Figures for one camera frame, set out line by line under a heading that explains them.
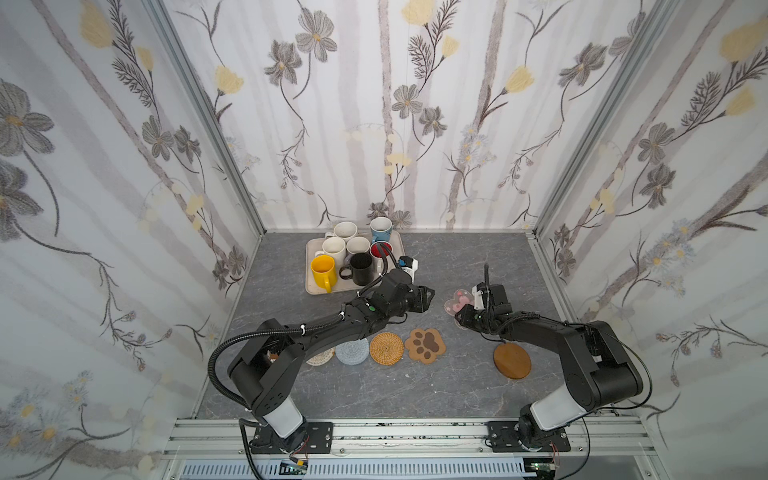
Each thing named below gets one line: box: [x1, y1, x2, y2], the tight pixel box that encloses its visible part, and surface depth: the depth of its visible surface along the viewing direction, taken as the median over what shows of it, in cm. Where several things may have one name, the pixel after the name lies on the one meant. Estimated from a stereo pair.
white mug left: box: [315, 236, 346, 271], surface depth 106 cm
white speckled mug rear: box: [325, 221, 358, 243], surface depth 113 cm
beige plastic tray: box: [304, 230, 406, 295], surface depth 105 cm
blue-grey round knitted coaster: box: [335, 338, 369, 365], surface depth 90 cm
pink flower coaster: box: [444, 289, 475, 316], surface depth 103 cm
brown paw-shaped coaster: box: [404, 328, 447, 364], surface depth 92 cm
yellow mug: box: [311, 254, 337, 293], surface depth 101 cm
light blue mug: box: [370, 216, 393, 243], surface depth 111 cm
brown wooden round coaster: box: [493, 342, 532, 379], surface depth 88 cm
